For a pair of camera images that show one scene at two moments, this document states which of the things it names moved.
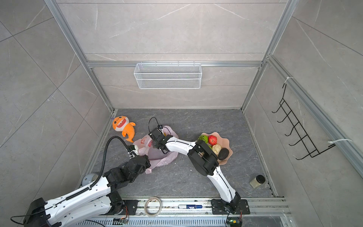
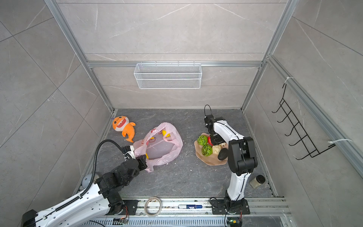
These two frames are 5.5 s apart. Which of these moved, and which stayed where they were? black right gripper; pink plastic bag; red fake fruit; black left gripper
Moved: black right gripper
Stayed: black left gripper; red fake fruit; pink plastic bag
